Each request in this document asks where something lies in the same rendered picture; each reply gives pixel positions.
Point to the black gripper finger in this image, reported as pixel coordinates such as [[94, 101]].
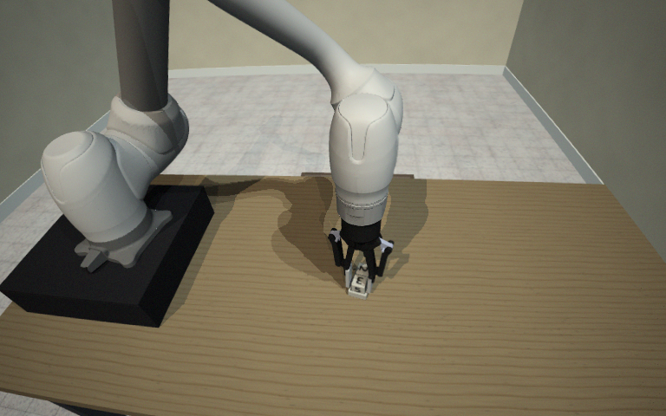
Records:
[[373, 270], [336, 242]]

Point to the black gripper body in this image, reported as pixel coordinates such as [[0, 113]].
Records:
[[361, 234]]

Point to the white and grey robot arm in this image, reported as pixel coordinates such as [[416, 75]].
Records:
[[99, 181]]

